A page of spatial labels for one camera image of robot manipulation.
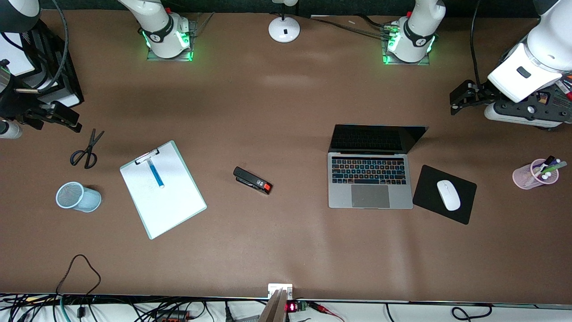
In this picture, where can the orange power strip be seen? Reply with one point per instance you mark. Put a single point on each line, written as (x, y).
(176, 316)

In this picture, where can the white round lamp base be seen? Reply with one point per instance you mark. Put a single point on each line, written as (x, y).
(284, 29)

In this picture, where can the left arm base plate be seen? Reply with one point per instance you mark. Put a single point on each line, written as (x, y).
(389, 60)

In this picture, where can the silver laptop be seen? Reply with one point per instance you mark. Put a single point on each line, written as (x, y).
(371, 179)

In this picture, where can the light green pen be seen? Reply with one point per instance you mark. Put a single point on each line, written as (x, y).
(554, 168)

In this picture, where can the black paper tray stack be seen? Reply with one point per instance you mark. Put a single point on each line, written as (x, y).
(53, 58)

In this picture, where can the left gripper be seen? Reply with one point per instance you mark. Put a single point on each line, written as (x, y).
(482, 94)

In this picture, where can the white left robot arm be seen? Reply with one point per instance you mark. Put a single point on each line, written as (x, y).
(523, 76)

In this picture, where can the blue marker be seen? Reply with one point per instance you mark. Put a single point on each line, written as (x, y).
(156, 174)

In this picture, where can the light blue mesh cup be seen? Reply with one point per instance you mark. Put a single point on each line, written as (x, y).
(85, 199)

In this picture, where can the mint clipboard with paper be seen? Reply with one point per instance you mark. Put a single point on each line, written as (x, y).
(170, 201)

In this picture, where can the black marker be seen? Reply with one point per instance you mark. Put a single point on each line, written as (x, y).
(548, 160)

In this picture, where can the white paper sheets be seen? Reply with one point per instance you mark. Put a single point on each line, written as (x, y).
(15, 60)

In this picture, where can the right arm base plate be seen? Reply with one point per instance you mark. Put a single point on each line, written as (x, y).
(154, 57)

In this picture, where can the red and white marker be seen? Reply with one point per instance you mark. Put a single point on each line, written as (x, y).
(568, 91)

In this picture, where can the black mouse pad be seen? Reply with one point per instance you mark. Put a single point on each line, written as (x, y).
(429, 192)

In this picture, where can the circuit board with red display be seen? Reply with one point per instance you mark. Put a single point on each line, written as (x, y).
(296, 307)

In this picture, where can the purple marker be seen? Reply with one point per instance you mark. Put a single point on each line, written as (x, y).
(555, 163)

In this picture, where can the pink translucent pen cup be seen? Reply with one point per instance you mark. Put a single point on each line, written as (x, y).
(523, 176)

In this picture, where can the small white box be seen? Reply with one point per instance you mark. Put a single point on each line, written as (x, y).
(273, 287)

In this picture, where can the black scissors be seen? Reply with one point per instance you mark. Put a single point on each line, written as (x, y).
(90, 147)

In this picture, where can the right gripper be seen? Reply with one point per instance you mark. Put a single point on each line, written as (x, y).
(13, 106)

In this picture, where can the black stapler with red tip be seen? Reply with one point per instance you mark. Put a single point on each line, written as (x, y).
(250, 179)

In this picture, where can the white computer mouse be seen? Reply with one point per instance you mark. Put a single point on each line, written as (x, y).
(448, 195)

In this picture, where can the wooden block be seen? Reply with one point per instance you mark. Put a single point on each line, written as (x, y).
(275, 308)

